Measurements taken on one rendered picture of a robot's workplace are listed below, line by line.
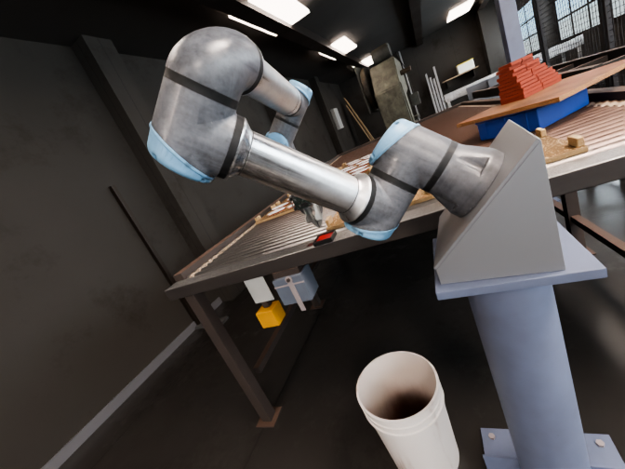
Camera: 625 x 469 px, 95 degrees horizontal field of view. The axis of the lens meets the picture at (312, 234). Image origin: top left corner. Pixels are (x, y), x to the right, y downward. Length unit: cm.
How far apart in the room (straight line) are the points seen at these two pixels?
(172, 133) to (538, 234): 63
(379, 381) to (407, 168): 96
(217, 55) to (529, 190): 53
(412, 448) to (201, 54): 121
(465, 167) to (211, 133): 47
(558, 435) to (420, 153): 76
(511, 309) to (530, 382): 21
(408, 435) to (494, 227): 77
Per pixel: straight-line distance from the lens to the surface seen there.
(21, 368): 292
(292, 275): 113
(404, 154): 64
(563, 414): 100
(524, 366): 86
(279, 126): 86
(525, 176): 59
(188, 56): 51
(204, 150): 50
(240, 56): 53
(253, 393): 176
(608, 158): 106
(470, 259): 65
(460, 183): 64
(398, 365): 135
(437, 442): 126
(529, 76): 191
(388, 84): 803
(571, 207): 227
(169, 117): 51
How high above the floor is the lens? 124
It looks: 15 degrees down
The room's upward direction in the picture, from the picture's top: 24 degrees counter-clockwise
